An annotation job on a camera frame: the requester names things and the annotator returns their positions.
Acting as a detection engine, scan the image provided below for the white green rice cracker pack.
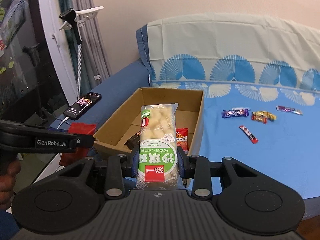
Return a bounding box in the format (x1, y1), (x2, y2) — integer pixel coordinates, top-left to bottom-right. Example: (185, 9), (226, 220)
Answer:
(136, 103), (180, 190)

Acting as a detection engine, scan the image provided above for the white charging cable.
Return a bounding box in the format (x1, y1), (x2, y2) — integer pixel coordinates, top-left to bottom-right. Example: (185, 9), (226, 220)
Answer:
(56, 116), (70, 130)

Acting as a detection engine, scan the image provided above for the person's left hand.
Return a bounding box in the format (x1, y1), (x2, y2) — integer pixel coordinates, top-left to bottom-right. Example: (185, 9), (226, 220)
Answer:
(0, 159), (21, 211)

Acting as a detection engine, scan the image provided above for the red square snack packet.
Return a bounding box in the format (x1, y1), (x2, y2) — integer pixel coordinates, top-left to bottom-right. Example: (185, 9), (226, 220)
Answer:
(59, 122), (97, 167)

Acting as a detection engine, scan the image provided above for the gold yellow snack wrapper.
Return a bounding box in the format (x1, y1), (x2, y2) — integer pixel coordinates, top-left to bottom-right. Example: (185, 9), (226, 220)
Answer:
(251, 111), (277, 124)

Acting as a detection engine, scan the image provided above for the white door frame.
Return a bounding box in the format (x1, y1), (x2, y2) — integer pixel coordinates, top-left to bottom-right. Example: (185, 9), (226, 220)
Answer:
(39, 0), (76, 104)

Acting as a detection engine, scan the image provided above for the purple candy wrapper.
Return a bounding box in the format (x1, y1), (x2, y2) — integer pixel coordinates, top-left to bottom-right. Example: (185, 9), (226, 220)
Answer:
(222, 108), (249, 118)

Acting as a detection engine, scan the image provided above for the black chocolate bar wrapper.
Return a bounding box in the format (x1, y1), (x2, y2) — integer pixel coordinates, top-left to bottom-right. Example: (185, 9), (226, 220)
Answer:
(125, 131), (140, 150)

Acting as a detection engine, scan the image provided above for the black smartphone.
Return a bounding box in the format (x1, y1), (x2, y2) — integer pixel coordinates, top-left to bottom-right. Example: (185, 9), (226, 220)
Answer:
(63, 92), (101, 120)

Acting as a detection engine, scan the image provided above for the blue white patterned sofa cover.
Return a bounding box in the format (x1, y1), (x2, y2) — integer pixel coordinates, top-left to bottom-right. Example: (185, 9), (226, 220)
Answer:
(147, 13), (319, 199)

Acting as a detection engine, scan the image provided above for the red spicy snack packet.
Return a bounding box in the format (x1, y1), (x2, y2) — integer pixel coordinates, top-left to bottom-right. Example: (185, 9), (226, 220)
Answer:
(176, 128), (189, 154)

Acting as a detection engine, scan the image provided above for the red white stick packet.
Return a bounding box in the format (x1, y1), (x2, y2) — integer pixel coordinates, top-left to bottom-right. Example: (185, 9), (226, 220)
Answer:
(239, 125), (258, 144)

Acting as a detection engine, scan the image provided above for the brown cardboard box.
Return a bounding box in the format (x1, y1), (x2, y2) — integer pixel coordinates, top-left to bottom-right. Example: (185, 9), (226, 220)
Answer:
(94, 88), (204, 160)

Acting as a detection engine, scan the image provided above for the blue fabric sofa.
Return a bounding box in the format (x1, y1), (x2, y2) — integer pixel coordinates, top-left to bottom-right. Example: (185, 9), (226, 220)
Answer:
(48, 24), (153, 136)

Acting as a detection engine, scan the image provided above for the purple silver stick packet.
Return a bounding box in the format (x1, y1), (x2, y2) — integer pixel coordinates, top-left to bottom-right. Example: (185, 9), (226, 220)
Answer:
(276, 106), (303, 115)

